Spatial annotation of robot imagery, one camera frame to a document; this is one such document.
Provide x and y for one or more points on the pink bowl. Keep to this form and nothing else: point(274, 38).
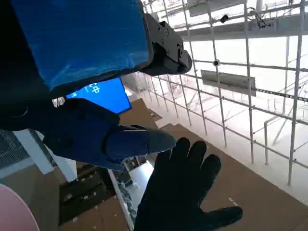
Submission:
point(12, 211)

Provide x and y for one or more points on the dark shelf unit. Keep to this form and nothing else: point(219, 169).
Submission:
point(81, 195)

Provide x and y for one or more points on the large white mesh cabinet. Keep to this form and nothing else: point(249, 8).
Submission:
point(9, 149)

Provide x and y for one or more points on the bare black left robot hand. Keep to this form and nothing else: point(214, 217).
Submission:
point(84, 36)

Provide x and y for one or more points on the small black mounted camera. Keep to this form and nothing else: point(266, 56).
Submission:
point(224, 18)

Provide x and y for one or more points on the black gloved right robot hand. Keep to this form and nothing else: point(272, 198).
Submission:
point(178, 187)

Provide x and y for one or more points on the bright blue computer screen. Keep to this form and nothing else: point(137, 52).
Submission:
point(108, 96)

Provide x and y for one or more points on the grey ceiling light fixture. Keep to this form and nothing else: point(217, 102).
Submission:
point(228, 81)

